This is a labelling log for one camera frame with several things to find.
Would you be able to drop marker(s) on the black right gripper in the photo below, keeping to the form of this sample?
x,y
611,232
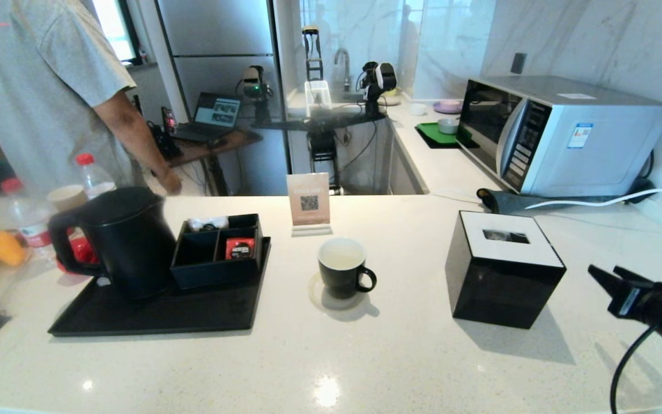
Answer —
x,y
653,305

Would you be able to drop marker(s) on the black electric kettle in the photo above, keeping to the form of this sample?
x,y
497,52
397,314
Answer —
x,y
130,247

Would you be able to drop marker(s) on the person's right forearm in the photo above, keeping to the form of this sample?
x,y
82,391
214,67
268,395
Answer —
x,y
133,138

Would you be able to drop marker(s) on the person's right hand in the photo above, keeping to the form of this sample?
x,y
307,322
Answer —
x,y
170,183

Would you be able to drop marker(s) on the black tissue box white lid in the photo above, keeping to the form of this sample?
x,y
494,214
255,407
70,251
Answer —
x,y
497,287

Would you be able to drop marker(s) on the silver microwave oven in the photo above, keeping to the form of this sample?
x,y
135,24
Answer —
x,y
595,146

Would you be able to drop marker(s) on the small grey bowl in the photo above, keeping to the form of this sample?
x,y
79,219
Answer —
x,y
447,125

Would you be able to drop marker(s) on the green tray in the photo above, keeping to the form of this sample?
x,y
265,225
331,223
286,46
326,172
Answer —
x,y
431,133

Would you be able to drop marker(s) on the purple plate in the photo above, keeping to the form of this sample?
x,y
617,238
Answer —
x,y
447,106

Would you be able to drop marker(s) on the small white bowl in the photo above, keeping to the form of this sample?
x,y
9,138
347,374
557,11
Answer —
x,y
416,107

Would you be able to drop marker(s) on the black mug white inside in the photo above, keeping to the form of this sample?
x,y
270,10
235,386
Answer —
x,y
339,282

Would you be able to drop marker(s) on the beige round dish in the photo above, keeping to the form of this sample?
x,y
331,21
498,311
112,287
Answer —
x,y
395,98

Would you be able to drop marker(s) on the white saucer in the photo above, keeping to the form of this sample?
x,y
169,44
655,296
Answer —
x,y
314,293

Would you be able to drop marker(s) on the QR code sign stand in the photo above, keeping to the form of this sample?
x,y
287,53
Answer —
x,y
308,201

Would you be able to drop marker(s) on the chrome kitchen faucet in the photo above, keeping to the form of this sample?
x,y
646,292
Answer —
x,y
345,68

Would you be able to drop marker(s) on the white dish rack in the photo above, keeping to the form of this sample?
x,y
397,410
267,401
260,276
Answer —
x,y
318,94

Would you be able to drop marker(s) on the red coffee sachet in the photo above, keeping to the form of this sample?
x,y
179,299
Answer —
x,y
239,249

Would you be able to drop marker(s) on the black compartment organizer box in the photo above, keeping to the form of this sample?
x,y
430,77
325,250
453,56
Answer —
x,y
210,275

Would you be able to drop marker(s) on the wooden desk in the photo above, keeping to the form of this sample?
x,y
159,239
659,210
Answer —
x,y
233,140

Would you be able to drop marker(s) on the white sugar sachets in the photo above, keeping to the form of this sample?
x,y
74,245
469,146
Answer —
x,y
207,223

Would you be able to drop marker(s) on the black computer mouse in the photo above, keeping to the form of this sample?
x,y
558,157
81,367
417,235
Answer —
x,y
216,142

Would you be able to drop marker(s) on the black laptop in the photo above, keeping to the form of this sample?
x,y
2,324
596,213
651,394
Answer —
x,y
216,112

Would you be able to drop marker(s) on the black serving tray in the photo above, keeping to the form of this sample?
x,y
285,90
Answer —
x,y
164,316

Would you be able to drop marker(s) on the grey refrigerator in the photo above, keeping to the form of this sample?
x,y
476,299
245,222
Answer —
x,y
216,34

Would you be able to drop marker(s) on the water bottle red cap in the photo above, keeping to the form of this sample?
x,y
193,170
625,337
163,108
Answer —
x,y
94,175
26,218

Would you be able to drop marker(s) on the red toy apple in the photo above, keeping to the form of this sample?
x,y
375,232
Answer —
x,y
83,252

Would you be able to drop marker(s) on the brown paper cup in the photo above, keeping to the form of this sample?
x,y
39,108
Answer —
x,y
66,196

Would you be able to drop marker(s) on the window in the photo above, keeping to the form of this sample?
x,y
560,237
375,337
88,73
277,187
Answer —
x,y
115,29

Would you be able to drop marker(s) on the orange toy fruit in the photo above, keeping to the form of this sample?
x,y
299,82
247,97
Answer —
x,y
4,248

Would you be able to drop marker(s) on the person in grey t-shirt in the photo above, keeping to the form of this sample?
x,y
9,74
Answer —
x,y
32,86

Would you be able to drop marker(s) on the dark wall socket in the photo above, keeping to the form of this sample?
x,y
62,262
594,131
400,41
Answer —
x,y
518,62

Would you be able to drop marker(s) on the tall black frame stand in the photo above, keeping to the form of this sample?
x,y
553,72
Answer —
x,y
312,56

